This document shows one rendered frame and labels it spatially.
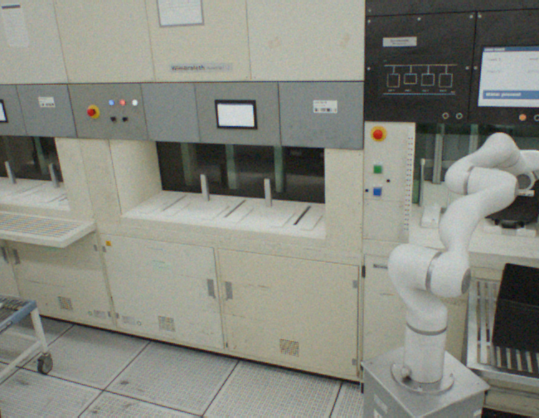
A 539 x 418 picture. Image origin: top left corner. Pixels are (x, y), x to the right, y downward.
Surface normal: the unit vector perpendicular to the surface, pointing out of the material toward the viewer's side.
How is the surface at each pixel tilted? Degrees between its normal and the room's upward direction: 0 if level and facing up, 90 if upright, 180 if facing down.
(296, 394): 0
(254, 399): 0
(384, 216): 90
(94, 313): 90
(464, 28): 90
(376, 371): 0
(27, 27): 90
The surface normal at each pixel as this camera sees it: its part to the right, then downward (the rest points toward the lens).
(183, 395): -0.05, -0.93
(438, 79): -0.36, 0.36
